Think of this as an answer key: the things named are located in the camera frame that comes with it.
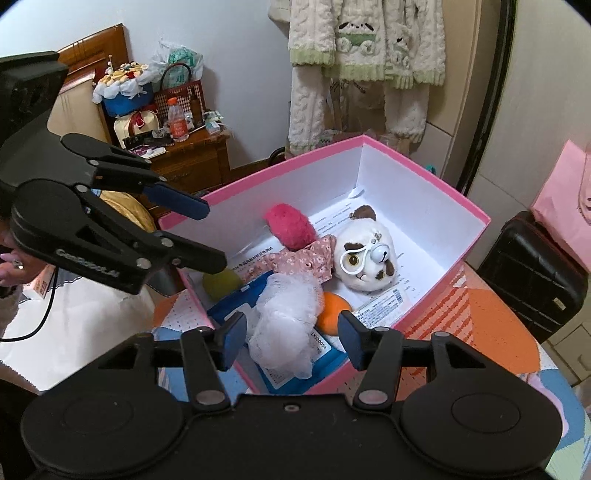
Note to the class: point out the black suitcase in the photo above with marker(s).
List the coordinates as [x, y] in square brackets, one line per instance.
[531, 277]

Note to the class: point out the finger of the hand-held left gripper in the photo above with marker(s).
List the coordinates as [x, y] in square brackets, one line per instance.
[189, 254]
[180, 203]

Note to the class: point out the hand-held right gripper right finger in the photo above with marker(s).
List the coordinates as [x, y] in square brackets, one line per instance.
[351, 342]

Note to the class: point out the pink strawberry plush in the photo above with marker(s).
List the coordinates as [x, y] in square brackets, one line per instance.
[291, 226]

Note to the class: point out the patchwork crochet blanket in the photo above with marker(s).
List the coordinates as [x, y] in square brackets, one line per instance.
[489, 332]

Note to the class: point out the yellow pillow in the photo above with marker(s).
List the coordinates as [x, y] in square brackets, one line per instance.
[124, 207]

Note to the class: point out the blue packet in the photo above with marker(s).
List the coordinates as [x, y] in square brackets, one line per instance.
[231, 309]

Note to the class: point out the printed bed sheet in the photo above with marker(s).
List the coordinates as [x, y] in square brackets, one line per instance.
[92, 332]

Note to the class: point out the pink cardboard box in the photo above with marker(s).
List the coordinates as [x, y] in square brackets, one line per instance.
[415, 198]

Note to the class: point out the cream fleece pajama pants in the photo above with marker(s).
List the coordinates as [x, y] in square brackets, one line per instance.
[314, 110]

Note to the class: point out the plush dog doll floral dress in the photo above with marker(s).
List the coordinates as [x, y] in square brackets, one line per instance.
[364, 258]

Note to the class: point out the flower bouquet blue wrap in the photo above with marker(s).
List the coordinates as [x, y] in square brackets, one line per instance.
[122, 87]

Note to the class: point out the wooden nightstand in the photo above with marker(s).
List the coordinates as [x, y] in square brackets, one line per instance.
[194, 157]

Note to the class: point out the white mesh bath sponge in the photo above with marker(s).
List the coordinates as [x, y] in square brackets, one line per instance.
[286, 318]

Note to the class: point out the cream fleece pajama top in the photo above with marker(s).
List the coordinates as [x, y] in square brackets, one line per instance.
[360, 37]

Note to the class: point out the cream wardrobe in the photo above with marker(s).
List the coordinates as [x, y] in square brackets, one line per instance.
[549, 69]

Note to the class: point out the pink tote bag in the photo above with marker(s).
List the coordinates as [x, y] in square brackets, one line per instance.
[563, 207]

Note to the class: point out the brown checked basket bag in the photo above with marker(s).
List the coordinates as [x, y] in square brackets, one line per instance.
[189, 99]

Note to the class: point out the plastic bottle orange label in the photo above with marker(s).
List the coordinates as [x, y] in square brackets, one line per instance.
[178, 122]

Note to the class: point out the small white green box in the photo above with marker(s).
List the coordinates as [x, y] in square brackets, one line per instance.
[213, 123]

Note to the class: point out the person's left forearm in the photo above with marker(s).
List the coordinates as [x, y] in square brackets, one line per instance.
[8, 314]

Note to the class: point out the cream gift box red bow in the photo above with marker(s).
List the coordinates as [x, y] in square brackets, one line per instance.
[136, 127]

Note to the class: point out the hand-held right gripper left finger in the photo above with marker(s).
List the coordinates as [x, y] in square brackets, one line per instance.
[231, 340]

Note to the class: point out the orange foam ball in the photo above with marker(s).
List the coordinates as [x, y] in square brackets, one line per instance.
[334, 314]

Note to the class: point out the green foam ball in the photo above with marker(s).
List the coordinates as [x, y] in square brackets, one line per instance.
[221, 284]

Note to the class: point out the person's left hand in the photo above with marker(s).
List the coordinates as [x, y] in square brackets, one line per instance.
[11, 272]

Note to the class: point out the white plastic bag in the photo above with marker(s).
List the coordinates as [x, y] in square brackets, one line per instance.
[180, 55]

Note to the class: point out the white red small packet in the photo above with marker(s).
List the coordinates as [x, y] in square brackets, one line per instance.
[39, 286]

